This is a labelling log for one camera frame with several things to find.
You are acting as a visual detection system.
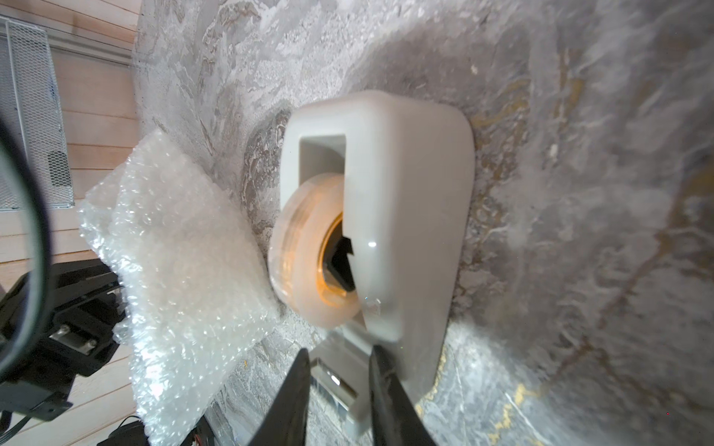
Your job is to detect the clear bubble wrap sheet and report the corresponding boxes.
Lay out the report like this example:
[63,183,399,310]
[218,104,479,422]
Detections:
[78,130,279,445]

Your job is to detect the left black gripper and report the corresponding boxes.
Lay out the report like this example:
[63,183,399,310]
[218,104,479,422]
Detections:
[1,258,126,421]

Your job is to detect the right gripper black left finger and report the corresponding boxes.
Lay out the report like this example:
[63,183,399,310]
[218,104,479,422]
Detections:
[249,349,311,446]

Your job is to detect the black camera cable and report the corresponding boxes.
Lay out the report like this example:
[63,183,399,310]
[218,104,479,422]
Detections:
[0,119,54,380]

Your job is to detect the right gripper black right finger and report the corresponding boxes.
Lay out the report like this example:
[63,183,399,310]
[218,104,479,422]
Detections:
[368,346,436,446]

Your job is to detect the white wire mesh shelf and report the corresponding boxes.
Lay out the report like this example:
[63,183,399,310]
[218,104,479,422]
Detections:
[1,17,74,209]

